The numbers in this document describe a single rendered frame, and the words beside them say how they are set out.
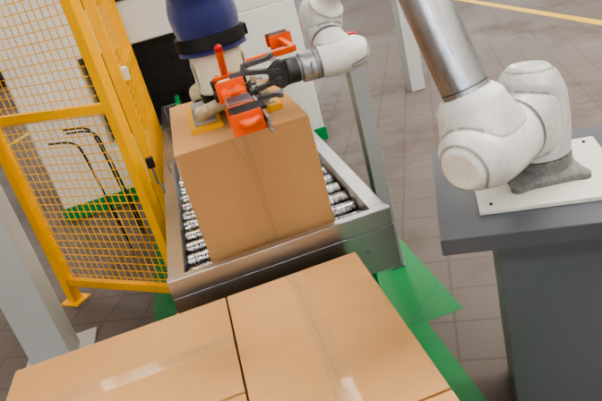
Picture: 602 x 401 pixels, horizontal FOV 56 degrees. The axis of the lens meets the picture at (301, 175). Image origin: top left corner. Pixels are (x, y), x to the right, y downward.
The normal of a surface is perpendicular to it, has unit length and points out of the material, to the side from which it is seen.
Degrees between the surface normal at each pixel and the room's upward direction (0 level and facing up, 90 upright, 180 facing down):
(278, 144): 90
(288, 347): 0
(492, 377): 0
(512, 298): 90
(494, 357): 0
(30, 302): 90
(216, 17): 86
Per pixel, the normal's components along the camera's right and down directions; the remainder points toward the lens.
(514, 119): 0.55, -0.21
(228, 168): 0.23, 0.33
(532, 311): -0.17, 0.44
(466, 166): -0.65, 0.54
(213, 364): -0.24, -0.89
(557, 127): 0.63, 0.15
